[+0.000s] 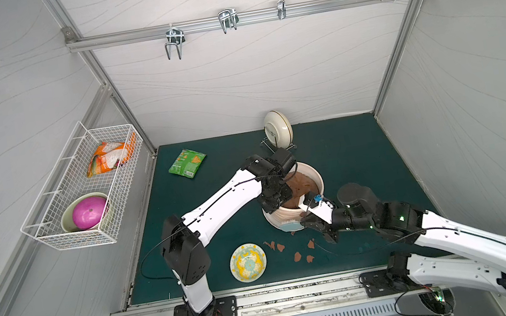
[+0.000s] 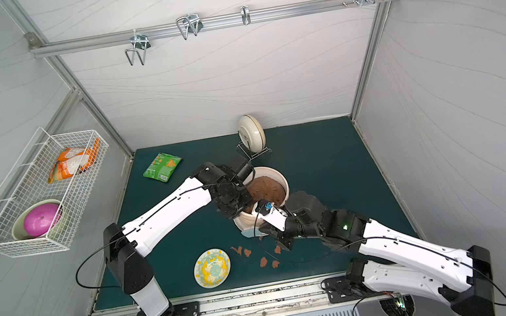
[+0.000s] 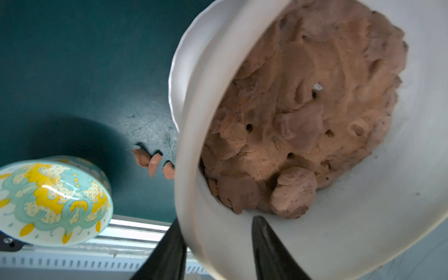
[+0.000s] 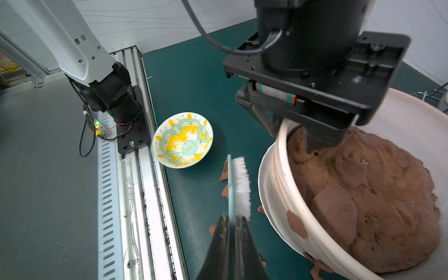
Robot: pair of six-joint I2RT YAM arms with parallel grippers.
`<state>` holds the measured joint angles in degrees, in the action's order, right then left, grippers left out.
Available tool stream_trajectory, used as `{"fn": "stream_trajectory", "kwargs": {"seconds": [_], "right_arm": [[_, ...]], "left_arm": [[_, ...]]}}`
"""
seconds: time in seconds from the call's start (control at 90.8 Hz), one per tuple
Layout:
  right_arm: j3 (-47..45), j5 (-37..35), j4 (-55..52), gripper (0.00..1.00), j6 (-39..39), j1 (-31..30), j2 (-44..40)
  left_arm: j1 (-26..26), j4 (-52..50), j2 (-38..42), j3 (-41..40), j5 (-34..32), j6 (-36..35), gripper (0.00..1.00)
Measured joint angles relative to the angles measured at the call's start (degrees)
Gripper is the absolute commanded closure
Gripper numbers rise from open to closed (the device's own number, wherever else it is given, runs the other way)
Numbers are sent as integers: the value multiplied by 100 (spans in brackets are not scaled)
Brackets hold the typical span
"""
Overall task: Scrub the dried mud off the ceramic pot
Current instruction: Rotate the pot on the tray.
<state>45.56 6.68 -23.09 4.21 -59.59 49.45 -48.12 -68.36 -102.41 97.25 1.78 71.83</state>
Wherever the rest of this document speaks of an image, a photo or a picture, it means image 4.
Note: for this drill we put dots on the aluminium front rail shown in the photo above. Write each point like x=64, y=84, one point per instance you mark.
x=138, y=234

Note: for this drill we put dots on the light teal scrub brush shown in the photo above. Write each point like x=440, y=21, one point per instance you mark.
x=239, y=204

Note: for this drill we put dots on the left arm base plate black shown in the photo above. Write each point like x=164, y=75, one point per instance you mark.
x=138, y=136

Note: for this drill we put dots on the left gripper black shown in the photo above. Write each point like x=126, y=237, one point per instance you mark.
x=313, y=63

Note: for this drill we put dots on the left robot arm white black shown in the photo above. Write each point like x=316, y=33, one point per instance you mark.
x=103, y=84

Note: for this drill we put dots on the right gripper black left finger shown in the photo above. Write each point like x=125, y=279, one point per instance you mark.
x=216, y=263

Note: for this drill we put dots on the white ceramic pot with mud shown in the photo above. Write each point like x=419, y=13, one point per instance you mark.
x=375, y=207

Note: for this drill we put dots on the left wiring bundle with board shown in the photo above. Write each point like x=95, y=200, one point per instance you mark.
x=94, y=129

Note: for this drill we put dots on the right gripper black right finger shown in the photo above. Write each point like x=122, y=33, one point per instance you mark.
x=247, y=262

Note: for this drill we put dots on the yellow teal patterned bowl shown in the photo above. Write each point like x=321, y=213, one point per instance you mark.
x=182, y=140

